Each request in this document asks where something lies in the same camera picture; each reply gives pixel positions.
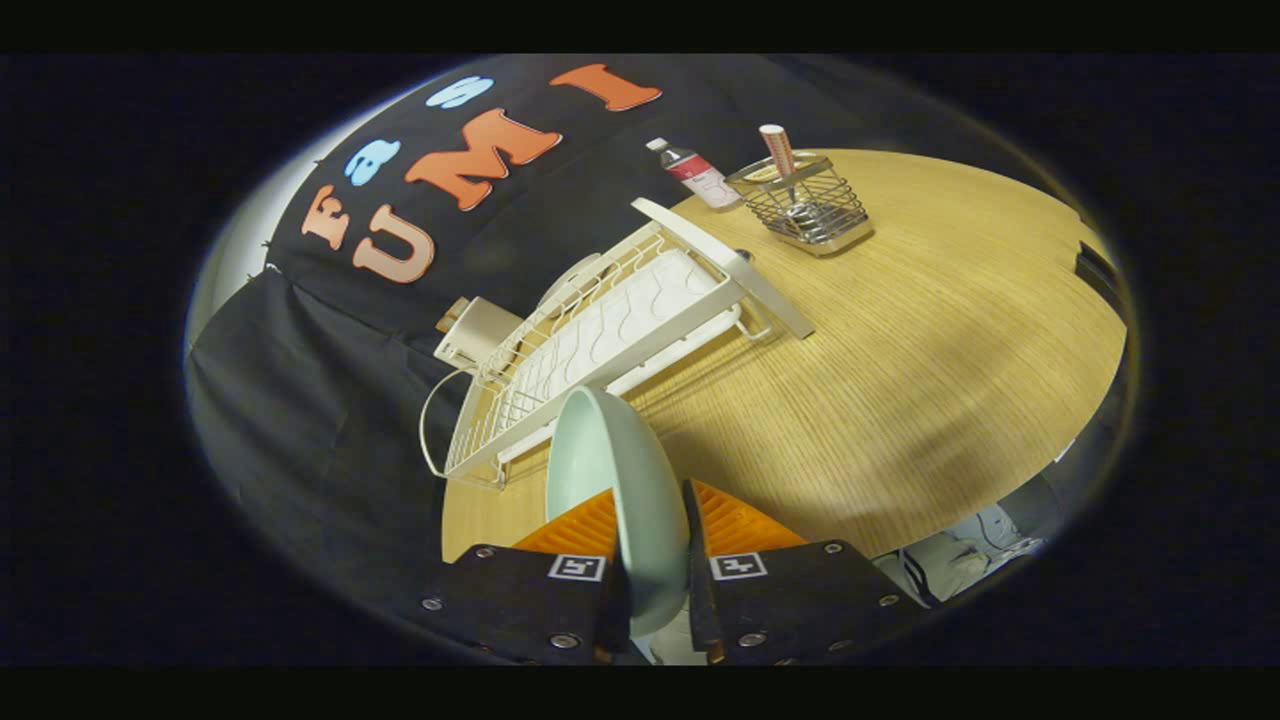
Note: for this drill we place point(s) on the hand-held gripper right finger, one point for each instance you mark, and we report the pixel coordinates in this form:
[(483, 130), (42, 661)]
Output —
[(790, 600)]

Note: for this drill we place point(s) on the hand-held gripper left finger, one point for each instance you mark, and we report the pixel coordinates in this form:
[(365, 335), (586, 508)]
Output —
[(520, 600)]

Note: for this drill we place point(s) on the mint green plate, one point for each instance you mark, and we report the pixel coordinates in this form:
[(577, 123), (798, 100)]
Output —
[(640, 480)]

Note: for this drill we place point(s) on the white dish rack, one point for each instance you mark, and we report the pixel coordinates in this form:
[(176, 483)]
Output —
[(620, 330)]

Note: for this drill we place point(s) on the white crumpled cloth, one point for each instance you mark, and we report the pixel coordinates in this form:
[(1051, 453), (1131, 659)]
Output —
[(945, 555)]

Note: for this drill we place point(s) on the white toaster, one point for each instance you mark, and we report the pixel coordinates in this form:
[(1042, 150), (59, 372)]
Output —
[(485, 330)]

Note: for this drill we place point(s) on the black backdrop cloth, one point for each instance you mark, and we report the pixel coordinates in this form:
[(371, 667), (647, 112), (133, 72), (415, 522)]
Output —
[(330, 400)]

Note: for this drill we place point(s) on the clear bottle with red label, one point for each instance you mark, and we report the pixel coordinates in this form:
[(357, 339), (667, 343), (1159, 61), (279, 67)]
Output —
[(700, 178)]

